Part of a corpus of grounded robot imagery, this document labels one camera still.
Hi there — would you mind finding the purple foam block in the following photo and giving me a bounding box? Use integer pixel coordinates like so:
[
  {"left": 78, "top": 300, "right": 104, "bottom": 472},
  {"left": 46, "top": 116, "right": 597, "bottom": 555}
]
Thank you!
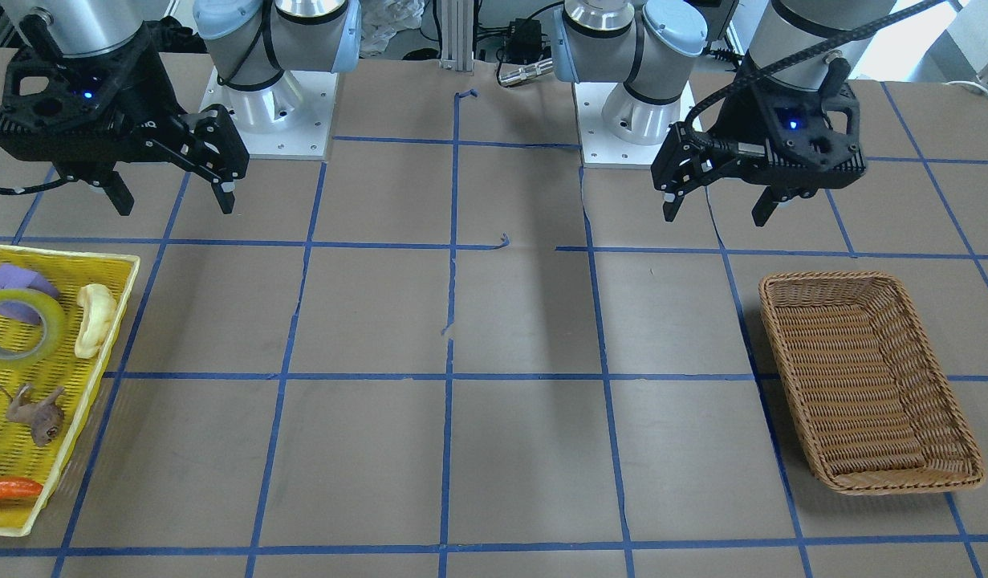
[{"left": 0, "top": 263, "right": 60, "bottom": 325}]

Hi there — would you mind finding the brown wicker basket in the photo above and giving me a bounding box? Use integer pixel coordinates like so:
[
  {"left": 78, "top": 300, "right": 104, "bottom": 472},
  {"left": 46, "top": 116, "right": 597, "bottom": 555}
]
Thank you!
[{"left": 758, "top": 271, "right": 986, "bottom": 496}]

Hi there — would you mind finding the black braided cable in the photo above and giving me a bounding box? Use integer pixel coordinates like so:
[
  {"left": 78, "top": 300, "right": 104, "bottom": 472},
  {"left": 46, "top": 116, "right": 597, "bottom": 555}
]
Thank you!
[{"left": 684, "top": 0, "right": 948, "bottom": 153}]

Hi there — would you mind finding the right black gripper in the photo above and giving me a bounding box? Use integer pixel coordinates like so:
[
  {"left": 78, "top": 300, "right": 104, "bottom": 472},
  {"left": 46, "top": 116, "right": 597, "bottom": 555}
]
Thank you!
[{"left": 0, "top": 22, "right": 249, "bottom": 217}]

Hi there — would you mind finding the brown snail toy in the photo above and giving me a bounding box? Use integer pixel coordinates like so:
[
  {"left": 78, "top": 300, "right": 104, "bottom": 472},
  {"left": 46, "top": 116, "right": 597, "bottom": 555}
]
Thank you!
[{"left": 0, "top": 383, "right": 67, "bottom": 447}]

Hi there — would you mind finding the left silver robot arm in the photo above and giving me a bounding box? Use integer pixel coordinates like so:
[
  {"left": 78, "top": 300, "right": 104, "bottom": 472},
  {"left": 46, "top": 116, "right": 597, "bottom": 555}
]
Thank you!
[{"left": 552, "top": 1, "right": 893, "bottom": 226}]

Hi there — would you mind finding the silver cable connector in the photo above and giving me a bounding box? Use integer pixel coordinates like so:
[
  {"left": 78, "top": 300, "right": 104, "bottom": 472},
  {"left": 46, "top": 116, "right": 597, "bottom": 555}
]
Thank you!
[{"left": 496, "top": 58, "right": 555, "bottom": 88}]

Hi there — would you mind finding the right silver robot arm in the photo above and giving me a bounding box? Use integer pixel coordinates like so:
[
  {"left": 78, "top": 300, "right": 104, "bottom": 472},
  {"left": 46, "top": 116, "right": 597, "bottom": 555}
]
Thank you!
[{"left": 0, "top": 1, "right": 361, "bottom": 216}]

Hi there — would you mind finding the orange carrot toy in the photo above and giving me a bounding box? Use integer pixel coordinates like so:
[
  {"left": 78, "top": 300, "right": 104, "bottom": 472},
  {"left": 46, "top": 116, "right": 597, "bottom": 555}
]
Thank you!
[{"left": 0, "top": 475, "right": 45, "bottom": 501}]

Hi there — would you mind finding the cream banana toy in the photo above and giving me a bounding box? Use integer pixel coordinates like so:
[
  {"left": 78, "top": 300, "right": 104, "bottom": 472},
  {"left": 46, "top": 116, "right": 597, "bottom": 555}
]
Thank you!
[{"left": 73, "top": 284, "right": 118, "bottom": 359}]

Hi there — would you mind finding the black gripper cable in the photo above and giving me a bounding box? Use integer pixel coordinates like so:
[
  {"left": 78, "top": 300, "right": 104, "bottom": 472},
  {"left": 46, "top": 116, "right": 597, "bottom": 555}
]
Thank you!
[{"left": 0, "top": 175, "right": 69, "bottom": 197}]

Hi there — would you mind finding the yellow plastic basket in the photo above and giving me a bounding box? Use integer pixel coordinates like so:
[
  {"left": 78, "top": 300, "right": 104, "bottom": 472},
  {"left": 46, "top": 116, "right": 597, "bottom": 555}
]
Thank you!
[{"left": 0, "top": 244, "right": 140, "bottom": 537}]

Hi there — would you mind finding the aluminium frame post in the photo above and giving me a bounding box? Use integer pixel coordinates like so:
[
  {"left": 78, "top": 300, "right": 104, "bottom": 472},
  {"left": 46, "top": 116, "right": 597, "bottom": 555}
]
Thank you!
[{"left": 434, "top": 1, "right": 478, "bottom": 75}]

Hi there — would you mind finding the yellow tape roll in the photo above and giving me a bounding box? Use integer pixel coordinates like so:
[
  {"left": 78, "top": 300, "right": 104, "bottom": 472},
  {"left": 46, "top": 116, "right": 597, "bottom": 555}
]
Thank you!
[{"left": 0, "top": 289, "right": 67, "bottom": 369}]

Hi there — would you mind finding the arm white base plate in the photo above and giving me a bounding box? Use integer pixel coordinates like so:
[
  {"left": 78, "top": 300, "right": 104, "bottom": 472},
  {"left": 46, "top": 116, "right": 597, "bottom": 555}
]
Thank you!
[
  {"left": 573, "top": 82, "right": 694, "bottom": 169},
  {"left": 201, "top": 69, "right": 342, "bottom": 161}
]

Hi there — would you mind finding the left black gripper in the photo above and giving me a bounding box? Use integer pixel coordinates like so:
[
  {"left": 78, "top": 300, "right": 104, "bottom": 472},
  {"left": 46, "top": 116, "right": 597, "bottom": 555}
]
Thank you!
[{"left": 651, "top": 80, "right": 868, "bottom": 227}]

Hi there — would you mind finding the black power adapter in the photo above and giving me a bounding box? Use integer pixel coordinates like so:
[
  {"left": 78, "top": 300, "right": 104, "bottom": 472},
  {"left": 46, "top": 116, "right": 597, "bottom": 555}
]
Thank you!
[{"left": 505, "top": 18, "right": 543, "bottom": 63}]

